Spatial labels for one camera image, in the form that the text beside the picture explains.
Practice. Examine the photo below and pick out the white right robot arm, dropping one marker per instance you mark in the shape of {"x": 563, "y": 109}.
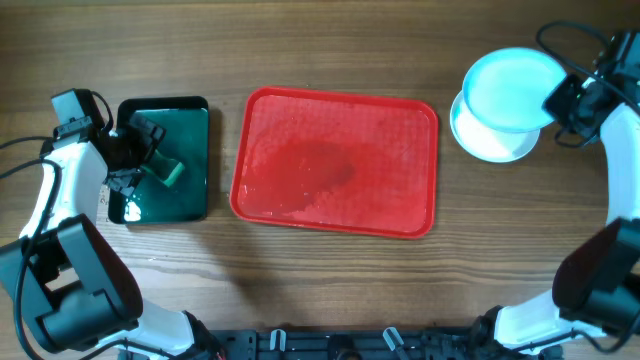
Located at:
{"x": 595, "y": 294}

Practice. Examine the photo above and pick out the black water tray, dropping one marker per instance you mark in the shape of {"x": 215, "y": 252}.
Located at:
{"x": 187, "y": 124}

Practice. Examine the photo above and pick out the green scouring sponge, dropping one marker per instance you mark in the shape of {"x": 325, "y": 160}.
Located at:
{"x": 165, "y": 169}

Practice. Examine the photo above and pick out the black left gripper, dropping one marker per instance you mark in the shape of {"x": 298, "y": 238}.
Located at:
{"x": 123, "y": 181}

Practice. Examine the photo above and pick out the red plastic tray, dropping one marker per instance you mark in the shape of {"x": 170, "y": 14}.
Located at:
{"x": 338, "y": 162}

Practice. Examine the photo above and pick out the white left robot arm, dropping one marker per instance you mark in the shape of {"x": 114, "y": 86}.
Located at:
{"x": 69, "y": 288}

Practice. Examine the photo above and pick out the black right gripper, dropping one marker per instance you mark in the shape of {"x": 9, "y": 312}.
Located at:
{"x": 555, "y": 99}

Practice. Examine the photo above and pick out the white plate top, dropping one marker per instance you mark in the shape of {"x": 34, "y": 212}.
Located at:
{"x": 486, "y": 143}

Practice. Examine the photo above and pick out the white plate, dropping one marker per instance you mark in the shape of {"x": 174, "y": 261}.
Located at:
{"x": 506, "y": 89}
{"x": 486, "y": 143}

